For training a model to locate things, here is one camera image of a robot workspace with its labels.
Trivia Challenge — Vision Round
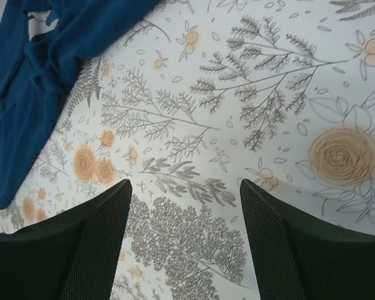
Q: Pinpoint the floral table mat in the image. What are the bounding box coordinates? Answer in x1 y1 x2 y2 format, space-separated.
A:
0 1 375 299

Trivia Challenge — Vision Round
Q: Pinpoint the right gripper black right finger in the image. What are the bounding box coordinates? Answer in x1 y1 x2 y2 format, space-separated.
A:
240 179 375 299

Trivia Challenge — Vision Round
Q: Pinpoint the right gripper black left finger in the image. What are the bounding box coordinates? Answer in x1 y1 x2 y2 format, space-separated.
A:
0 179 132 299

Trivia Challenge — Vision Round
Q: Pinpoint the blue t shirt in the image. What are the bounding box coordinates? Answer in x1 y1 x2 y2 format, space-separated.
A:
0 1 156 210

